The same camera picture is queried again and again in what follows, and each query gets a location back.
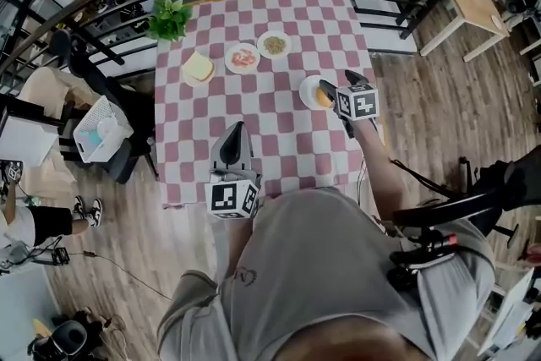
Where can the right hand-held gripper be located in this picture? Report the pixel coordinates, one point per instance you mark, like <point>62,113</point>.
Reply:
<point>359,103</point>

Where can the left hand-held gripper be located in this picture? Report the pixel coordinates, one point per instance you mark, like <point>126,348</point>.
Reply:
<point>230,196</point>

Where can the yellow bun food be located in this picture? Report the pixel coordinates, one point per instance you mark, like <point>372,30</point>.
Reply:
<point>323,98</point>

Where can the white plate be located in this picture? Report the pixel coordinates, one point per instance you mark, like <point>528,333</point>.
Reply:
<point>307,91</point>
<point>189,79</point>
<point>242,69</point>
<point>274,56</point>

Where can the green-brown chopped food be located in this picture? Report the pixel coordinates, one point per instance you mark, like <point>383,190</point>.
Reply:
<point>274,44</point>

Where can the yellow sandwich bread food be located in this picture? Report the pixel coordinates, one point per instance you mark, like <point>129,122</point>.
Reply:
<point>198,67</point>

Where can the red sliced food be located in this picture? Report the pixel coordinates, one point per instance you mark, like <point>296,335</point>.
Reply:
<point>243,57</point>

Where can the person's left forearm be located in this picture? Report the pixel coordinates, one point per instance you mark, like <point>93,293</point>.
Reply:
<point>230,245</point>

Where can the person's right forearm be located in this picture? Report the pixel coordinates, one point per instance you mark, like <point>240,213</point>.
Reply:
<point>378,165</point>

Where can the pink white chequered tablecloth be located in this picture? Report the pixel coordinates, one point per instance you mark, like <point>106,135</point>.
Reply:
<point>279,131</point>

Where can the black chair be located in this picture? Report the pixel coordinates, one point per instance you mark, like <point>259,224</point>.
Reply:
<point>122,127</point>
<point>460,198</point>

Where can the white plastic basket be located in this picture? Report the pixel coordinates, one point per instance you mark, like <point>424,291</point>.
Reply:
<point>103,131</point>

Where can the green potted plant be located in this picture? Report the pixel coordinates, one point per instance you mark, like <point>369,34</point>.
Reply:
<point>169,19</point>

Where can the person's grey shirt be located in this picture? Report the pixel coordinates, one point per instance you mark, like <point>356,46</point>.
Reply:
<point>321,266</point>

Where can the beige armchair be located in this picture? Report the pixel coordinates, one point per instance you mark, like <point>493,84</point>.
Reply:
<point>46,91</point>

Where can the black floor device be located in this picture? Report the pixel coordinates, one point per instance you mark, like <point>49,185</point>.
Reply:
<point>59,256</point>

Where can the white flat board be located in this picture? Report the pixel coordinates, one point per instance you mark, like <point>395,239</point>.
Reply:
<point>25,139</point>

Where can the black round machine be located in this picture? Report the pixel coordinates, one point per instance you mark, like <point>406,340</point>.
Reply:
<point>69,336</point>

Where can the white side table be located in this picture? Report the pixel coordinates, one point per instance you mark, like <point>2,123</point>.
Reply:
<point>509,313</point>

